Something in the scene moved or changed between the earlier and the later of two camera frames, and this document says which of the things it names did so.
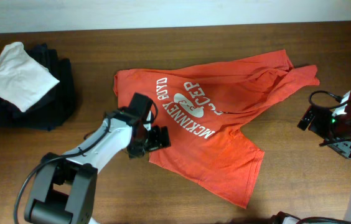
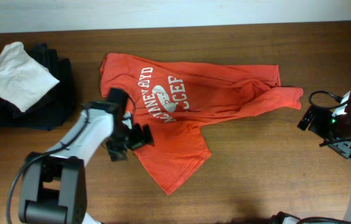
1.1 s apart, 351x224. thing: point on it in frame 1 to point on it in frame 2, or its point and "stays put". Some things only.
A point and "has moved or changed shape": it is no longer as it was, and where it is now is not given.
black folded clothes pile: [49, 112] stays put
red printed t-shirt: [198, 104] has moved or changed shape
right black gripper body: [332, 130] stays put
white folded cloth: [18, 77] stays put
